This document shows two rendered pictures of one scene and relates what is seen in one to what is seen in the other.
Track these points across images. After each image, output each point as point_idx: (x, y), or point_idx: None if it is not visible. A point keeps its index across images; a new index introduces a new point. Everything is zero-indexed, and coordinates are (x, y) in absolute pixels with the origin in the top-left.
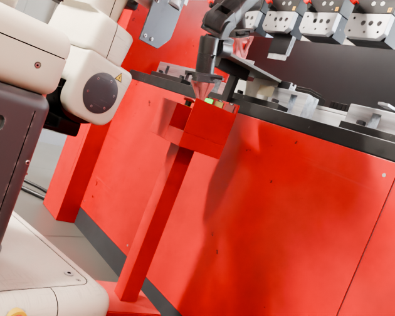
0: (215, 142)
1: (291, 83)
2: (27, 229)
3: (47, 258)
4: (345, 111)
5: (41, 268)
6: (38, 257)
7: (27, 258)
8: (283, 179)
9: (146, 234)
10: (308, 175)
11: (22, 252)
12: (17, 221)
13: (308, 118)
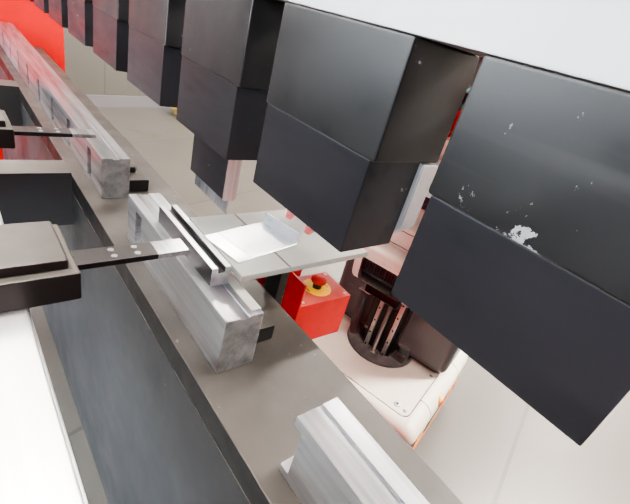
0: (262, 281)
1: (176, 205)
2: (360, 384)
3: (326, 350)
4: None
5: (323, 337)
6: (331, 348)
7: (335, 344)
8: None
9: None
10: None
11: (341, 348)
12: (373, 392)
13: (183, 201)
